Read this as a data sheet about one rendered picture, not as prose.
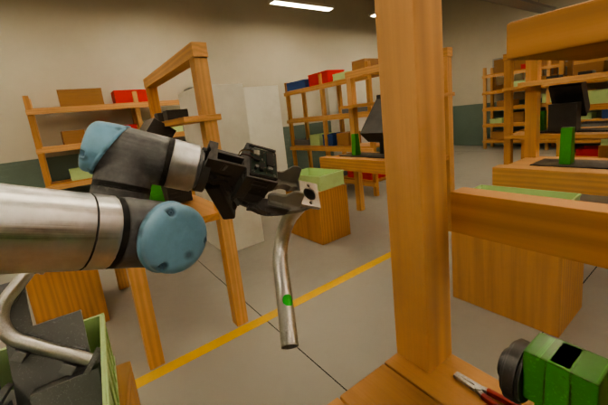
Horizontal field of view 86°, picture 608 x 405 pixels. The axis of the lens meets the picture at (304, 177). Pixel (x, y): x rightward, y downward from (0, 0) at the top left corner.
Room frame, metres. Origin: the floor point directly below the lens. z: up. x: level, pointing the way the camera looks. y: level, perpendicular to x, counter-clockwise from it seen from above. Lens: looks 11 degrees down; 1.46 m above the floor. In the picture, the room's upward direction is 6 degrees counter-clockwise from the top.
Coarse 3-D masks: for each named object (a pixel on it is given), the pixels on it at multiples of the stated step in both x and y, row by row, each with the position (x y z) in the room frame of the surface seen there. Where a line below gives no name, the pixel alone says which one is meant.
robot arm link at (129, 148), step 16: (96, 128) 0.44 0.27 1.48; (112, 128) 0.45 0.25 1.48; (128, 128) 0.47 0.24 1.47; (96, 144) 0.43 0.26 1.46; (112, 144) 0.44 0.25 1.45; (128, 144) 0.45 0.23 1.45; (144, 144) 0.46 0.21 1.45; (160, 144) 0.47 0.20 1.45; (80, 160) 0.43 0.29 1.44; (96, 160) 0.43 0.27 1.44; (112, 160) 0.44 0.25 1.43; (128, 160) 0.44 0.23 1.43; (144, 160) 0.45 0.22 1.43; (160, 160) 0.46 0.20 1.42; (96, 176) 0.43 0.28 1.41; (112, 176) 0.43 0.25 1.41; (128, 176) 0.44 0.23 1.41; (144, 176) 0.45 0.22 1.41; (160, 176) 0.46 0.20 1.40
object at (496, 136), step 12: (588, 60) 7.26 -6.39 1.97; (600, 60) 7.10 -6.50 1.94; (492, 72) 9.31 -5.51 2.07; (516, 72) 8.41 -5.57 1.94; (492, 84) 9.31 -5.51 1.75; (516, 84) 8.48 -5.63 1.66; (492, 96) 9.31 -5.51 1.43; (492, 108) 8.86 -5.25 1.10; (516, 108) 8.40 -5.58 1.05; (492, 120) 8.94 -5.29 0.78; (516, 120) 8.50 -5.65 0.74; (588, 120) 7.22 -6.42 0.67; (600, 120) 7.06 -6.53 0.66; (492, 132) 8.98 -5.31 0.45; (492, 144) 9.31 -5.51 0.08; (552, 144) 8.14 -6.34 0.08
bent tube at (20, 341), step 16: (16, 288) 0.71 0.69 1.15; (0, 304) 0.68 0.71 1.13; (0, 320) 0.67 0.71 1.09; (0, 336) 0.66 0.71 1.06; (16, 336) 0.67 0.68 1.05; (32, 336) 0.69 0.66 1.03; (32, 352) 0.67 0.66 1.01; (48, 352) 0.68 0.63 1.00; (64, 352) 0.69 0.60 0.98; (80, 352) 0.70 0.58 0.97
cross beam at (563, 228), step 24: (456, 192) 0.65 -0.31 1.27; (480, 192) 0.63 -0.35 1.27; (504, 192) 0.62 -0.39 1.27; (456, 216) 0.65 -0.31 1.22; (480, 216) 0.61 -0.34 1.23; (504, 216) 0.57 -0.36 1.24; (528, 216) 0.54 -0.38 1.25; (552, 216) 0.51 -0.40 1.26; (576, 216) 0.49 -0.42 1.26; (600, 216) 0.46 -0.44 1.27; (504, 240) 0.57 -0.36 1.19; (528, 240) 0.54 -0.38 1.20; (552, 240) 0.51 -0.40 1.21; (576, 240) 0.48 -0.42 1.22; (600, 240) 0.46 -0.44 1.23; (600, 264) 0.46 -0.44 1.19
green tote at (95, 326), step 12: (84, 324) 0.85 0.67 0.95; (96, 324) 0.87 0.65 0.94; (96, 336) 0.86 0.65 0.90; (108, 336) 0.85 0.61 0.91; (108, 348) 0.78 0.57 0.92; (0, 360) 0.75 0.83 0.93; (108, 360) 0.71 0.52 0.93; (0, 372) 0.75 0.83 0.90; (108, 372) 0.64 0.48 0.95; (0, 384) 0.75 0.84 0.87; (108, 384) 0.60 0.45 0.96; (108, 396) 0.57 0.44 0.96
